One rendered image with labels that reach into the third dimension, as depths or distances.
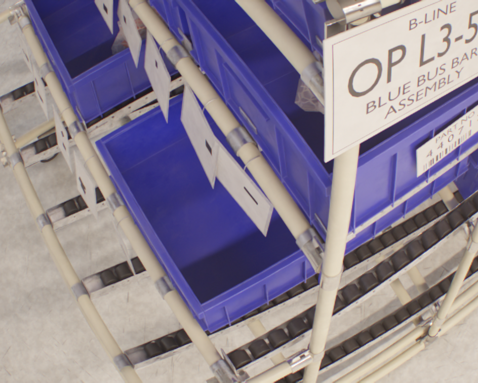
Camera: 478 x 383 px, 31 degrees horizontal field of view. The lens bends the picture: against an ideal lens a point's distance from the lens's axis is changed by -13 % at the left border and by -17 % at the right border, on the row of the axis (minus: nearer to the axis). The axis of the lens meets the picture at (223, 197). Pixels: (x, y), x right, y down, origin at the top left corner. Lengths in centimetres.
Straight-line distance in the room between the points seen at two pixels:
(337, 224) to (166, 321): 131
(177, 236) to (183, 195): 8
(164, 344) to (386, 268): 52
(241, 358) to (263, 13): 73
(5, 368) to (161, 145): 96
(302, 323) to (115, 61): 58
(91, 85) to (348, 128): 89
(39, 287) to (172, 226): 88
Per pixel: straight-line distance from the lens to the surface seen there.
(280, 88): 146
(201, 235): 172
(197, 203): 175
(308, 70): 103
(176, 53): 153
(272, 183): 140
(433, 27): 93
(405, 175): 133
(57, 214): 213
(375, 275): 172
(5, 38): 308
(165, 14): 156
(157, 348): 194
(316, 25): 98
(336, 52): 86
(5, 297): 256
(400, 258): 170
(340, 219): 118
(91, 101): 183
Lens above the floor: 227
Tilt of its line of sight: 61 degrees down
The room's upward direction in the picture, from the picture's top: 5 degrees counter-clockwise
